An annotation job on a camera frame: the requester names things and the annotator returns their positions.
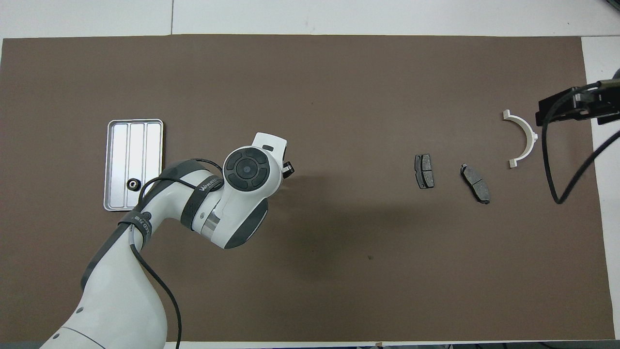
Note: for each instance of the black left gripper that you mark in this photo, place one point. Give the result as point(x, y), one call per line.
point(288, 172)

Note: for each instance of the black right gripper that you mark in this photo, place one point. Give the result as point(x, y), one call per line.
point(598, 103)

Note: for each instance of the large black bearing gear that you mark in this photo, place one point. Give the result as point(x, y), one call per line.
point(132, 184)

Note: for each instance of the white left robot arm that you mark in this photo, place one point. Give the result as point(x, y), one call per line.
point(121, 300)

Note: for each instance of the silver ribbed metal tray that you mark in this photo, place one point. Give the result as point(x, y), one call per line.
point(121, 155)

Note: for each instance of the brown table mat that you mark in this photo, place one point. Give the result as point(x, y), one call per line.
point(339, 97)

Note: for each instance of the tapered grey brake pad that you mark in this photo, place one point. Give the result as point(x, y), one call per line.
point(475, 184)

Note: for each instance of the rectangular dark brake pad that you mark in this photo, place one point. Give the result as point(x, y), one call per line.
point(425, 172)

